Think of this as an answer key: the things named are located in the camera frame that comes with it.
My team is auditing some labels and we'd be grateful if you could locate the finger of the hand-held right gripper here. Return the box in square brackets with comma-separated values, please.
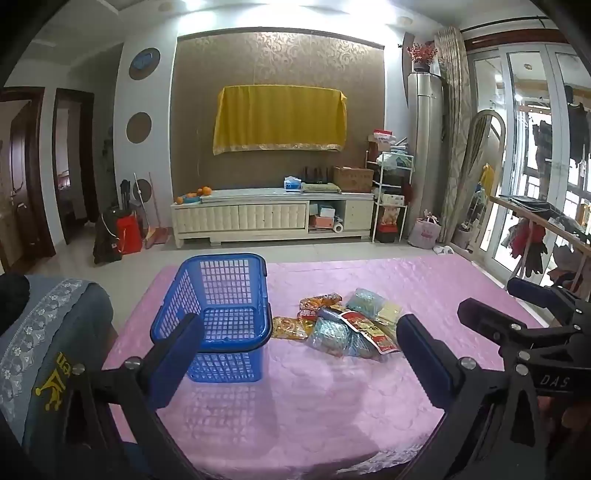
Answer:
[507, 277, 583, 320]
[457, 298, 532, 342]

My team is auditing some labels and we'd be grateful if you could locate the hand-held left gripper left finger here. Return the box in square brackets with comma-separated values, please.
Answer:
[55, 313, 206, 480]

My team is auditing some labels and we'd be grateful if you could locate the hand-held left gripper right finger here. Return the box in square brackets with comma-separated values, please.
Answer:
[396, 314, 549, 480]

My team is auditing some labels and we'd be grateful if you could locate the clear cracker packet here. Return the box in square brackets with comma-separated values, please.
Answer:
[376, 301, 403, 325]

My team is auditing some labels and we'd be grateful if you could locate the dark red label packet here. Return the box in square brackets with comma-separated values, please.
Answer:
[318, 307, 402, 355]

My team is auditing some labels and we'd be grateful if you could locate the blue plastic basket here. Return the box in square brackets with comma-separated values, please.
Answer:
[150, 253, 273, 384]

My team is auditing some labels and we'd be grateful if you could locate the wooden clothes rack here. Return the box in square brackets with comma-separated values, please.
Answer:
[489, 194, 591, 301]

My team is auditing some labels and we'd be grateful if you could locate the pink bag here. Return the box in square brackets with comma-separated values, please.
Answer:
[409, 210, 441, 250]

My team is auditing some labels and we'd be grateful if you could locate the pink tablecloth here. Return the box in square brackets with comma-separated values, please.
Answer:
[99, 258, 550, 476]

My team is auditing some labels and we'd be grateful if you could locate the yellow orange snack pouch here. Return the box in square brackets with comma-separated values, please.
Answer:
[271, 316, 310, 341]

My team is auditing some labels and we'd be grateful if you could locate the long orange snack packet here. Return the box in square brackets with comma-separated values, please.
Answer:
[299, 293, 345, 319]

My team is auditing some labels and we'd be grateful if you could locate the pink broom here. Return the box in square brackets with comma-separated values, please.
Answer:
[144, 172, 169, 250]

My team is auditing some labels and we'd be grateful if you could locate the grey covered chair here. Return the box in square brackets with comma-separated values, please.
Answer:
[0, 273, 116, 480]

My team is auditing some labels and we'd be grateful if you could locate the arched floor mirror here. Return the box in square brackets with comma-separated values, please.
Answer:
[450, 110, 507, 252]

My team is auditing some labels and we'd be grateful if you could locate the white television cabinet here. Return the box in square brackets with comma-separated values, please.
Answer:
[170, 188, 376, 250]

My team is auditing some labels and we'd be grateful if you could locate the white shelf rack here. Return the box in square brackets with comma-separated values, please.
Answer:
[366, 152, 415, 244]

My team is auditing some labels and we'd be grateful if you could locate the mop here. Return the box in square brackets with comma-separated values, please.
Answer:
[133, 173, 151, 241]

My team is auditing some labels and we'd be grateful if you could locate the glass balcony door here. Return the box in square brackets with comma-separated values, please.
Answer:
[466, 41, 591, 282]

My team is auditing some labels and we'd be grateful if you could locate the dark cloth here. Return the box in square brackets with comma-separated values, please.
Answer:
[0, 272, 31, 334]

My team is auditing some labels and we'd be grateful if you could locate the standing air conditioner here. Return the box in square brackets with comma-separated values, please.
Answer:
[406, 71, 446, 241]

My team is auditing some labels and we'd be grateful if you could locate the cardboard box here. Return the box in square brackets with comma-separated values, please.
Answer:
[332, 166, 375, 193]

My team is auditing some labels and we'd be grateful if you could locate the patterned curtain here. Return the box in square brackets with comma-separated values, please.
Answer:
[434, 27, 476, 245]

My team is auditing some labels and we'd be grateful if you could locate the brown wooden door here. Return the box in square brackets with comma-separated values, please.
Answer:
[0, 88, 56, 273]

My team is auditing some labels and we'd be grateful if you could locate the yellow cloth cover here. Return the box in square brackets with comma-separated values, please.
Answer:
[212, 84, 348, 156]

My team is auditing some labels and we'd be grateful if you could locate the vase with red flowers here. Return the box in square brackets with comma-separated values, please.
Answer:
[406, 42, 438, 73]

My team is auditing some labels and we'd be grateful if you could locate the brown door frame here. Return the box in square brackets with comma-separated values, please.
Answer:
[51, 89, 100, 245]

